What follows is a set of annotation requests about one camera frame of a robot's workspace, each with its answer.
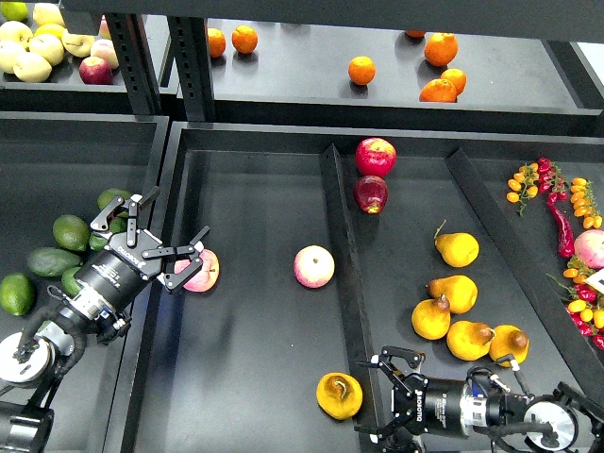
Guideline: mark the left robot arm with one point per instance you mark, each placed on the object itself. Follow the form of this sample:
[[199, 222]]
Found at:
[[55, 339]]

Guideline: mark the pink apple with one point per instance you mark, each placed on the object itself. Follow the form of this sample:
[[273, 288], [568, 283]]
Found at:
[[314, 266], [207, 275]]

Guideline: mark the dark avocado bottom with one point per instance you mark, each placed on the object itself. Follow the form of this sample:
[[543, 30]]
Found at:
[[47, 324]]

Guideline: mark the yellow cherry tomato vine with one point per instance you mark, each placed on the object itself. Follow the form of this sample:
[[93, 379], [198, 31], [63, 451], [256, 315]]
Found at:
[[584, 203]]

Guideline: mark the orange on shelf right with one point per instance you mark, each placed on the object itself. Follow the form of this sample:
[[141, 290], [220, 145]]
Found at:
[[457, 77]]

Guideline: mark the dark green avocado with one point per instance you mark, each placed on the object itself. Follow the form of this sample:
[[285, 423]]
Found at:
[[69, 282]]

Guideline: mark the red chili pepper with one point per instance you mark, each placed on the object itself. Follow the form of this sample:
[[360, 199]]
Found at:
[[566, 238]]

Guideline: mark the pink apple right edge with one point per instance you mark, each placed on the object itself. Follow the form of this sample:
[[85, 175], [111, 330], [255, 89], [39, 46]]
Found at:
[[589, 248]]

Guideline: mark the dark red apple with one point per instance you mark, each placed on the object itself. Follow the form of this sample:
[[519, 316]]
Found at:
[[371, 194]]

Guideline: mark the large orange on shelf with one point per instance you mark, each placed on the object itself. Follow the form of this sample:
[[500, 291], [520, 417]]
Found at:
[[441, 48]]

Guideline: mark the green avocado middle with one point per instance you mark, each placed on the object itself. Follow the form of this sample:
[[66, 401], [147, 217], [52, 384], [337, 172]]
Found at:
[[96, 241]]

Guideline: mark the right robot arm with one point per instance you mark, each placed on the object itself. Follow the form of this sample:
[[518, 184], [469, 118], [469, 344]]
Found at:
[[481, 403]]

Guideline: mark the green avocado top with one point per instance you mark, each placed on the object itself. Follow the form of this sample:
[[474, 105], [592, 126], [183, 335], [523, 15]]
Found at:
[[108, 194]]

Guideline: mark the green avocado upper left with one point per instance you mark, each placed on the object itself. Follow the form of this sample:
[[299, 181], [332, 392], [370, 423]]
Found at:
[[71, 233]]

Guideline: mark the bright red apple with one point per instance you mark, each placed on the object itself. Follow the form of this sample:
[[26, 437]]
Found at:
[[375, 157]]

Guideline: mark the red apple on shelf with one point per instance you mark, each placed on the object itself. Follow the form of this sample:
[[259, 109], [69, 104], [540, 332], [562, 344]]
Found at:
[[95, 71]]

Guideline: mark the orange on shelf front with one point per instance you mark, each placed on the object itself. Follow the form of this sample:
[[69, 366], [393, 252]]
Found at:
[[439, 90]]

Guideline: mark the orange on shelf centre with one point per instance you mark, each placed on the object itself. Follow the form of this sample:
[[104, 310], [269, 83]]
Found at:
[[361, 70]]

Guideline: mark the orange cherry tomato vine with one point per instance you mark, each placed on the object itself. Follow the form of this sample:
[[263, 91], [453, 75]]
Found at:
[[523, 186]]

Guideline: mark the yellow pear top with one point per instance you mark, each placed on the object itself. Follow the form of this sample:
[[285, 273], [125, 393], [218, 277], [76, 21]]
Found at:
[[458, 249]]

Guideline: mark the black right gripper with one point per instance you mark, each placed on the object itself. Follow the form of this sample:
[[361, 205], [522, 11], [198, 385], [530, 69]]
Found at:
[[419, 404]]

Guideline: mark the dark avocado left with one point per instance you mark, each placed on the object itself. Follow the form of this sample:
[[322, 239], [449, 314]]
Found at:
[[51, 262]]

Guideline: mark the light green avocado far left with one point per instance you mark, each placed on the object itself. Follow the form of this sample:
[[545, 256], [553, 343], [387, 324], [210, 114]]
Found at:
[[18, 294]]

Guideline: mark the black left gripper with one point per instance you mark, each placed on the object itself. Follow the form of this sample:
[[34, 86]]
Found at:
[[120, 271]]

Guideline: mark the orange on shelf left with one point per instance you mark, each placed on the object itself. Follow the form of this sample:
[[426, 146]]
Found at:
[[217, 42]]

